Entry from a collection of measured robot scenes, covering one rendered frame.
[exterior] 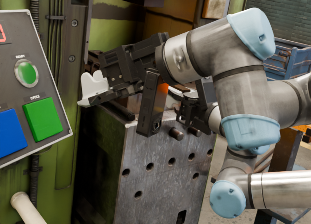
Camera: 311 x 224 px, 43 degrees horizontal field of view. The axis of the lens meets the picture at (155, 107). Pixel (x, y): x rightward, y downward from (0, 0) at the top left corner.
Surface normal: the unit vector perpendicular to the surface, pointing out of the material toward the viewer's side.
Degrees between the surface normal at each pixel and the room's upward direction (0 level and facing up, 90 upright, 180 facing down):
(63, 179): 90
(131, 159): 90
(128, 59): 59
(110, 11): 90
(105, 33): 90
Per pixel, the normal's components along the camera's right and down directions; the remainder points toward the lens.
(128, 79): -0.48, 0.18
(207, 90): 0.61, -0.20
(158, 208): 0.61, 0.35
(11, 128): 0.84, -0.22
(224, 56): -0.58, 0.00
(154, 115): 0.85, 0.30
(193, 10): -0.78, 0.10
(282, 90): 0.40, -0.65
